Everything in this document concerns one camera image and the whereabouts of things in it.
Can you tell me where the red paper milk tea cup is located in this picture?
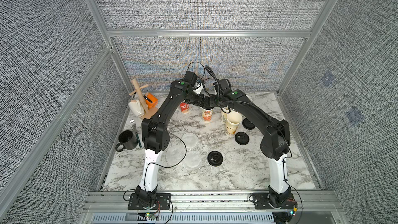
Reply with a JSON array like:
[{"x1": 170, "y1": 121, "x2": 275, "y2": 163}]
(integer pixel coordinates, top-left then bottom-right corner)
[{"x1": 180, "y1": 102, "x2": 190, "y2": 114}]

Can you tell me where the silver fork green handle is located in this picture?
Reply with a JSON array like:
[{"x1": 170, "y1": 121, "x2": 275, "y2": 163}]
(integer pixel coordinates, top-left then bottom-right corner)
[{"x1": 130, "y1": 119, "x2": 142, "y2": 148}]

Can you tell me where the white mug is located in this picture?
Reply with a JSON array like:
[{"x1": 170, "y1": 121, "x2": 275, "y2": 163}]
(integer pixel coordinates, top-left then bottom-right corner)
[{"x1": 128, "y1": 100, "x2": 145, "y2": 117}]

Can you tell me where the black cup lid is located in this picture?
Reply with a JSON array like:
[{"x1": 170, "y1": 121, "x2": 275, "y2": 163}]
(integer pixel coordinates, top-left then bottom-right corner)
[
  {"x1": 242, "y1": 118, "x2": 256, "y2": 130},
  {"x1": 202, "y1": 106, "x2": 214, "y2": 111},
  {"x1": 207, "y1": 151, "x2": 223, "y2": 167},
  {"x1": 234, "y1": 132, "x2": 250, "y2": 145}
]

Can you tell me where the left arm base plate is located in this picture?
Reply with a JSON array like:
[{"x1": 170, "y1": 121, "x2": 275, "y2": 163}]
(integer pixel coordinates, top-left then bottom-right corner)
[{"x1": 127, "y1": 189, "x2": 172, "y2": 211}]

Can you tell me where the cream paper cup front right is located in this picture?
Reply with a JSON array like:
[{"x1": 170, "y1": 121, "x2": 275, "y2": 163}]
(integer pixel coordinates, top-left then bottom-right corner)
[{"x1": 226, "y1": 112, "x2": 243, "y2": 136}]

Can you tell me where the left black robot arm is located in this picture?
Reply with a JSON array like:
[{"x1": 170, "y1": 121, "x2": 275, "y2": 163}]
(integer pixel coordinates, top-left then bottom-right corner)
[{"x1": 135, "y1": 80, "x2": 219, "y2": 204}]

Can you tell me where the wooden mug tree stand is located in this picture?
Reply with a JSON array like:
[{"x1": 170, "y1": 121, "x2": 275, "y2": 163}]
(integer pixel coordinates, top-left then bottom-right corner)
[{"x1": 130, "y1": 79, "x2": 158, "y2": 119}]

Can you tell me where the black cup lid back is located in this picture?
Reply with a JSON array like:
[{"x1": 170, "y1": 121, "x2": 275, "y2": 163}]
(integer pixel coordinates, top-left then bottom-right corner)
[{"x1": 242, "y1": 118, "x2": 256, "y2": 130}]

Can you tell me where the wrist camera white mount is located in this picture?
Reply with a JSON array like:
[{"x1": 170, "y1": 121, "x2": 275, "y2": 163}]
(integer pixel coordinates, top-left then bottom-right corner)
[
  {"x1": 182, "y1": 71, "x2": 204, "y2": 95},
  {"x1": 213, "y1": 79, "x2": 232, "y2": 96}
]

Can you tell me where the red white paper cup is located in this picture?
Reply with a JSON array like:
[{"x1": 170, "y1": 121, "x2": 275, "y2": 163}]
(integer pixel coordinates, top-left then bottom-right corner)
[{"x1": 202, "y1": 108, "x2": 213, "y2": 122}]

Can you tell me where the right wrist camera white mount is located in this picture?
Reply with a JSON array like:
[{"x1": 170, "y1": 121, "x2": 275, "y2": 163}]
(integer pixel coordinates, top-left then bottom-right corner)
[{"x1": 213, "y1": 79, "x2": 232, "y2": 96}]

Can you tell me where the orange mug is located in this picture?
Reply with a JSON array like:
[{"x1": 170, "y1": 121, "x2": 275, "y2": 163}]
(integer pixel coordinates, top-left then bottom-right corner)
[{"x1": 144, "y1": 92, "x2": 158, "y2": 109}]

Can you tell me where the cream paper cup back middle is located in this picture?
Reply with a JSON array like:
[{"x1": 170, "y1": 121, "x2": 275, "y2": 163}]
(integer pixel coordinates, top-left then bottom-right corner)
[{"x1": 221, "y1": 107, "x2": 233, "y2": 123}]

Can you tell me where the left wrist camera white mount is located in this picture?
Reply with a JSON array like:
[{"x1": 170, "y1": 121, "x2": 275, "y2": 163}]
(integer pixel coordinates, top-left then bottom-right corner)
[{"x1": 182, "y1": 71, "x2": 204, "y2": 95}]

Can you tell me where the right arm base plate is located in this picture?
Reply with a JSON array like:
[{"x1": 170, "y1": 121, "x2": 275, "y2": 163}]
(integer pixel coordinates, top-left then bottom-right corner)
[{"x1": 249, "y1": 188, "x2": 298, "y2": 209}]

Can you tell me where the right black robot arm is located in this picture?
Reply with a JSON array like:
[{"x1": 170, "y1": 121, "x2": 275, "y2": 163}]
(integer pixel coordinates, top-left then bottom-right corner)
[{"x1": 210, "y1": 90, "x2": 292, "y2": 208}]

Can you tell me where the black mug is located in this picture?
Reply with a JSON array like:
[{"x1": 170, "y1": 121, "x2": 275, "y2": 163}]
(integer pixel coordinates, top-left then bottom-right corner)
[{"x1": 115, "y1": 130, "x2": 138, "y2": 152}]

